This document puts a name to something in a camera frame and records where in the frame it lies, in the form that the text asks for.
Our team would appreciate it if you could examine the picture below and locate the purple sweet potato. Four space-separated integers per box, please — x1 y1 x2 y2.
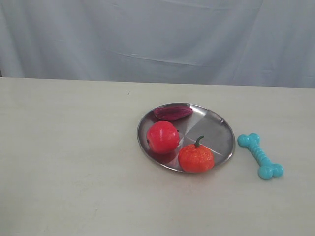
153 106 193 121

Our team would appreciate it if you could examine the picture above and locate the white backdrop cloth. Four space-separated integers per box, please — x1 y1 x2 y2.
0 0 315 88

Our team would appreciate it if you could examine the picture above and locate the round silver metal plate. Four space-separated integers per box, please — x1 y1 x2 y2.
137 103 236 173

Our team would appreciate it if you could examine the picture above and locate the red apple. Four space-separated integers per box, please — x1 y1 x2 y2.
146 121 180 154

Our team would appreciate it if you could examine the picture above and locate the teal toy bone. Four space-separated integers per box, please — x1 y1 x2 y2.
237 133 284 180

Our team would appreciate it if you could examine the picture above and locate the orange toy pumpkin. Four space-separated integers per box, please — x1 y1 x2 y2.
178 135 215 173

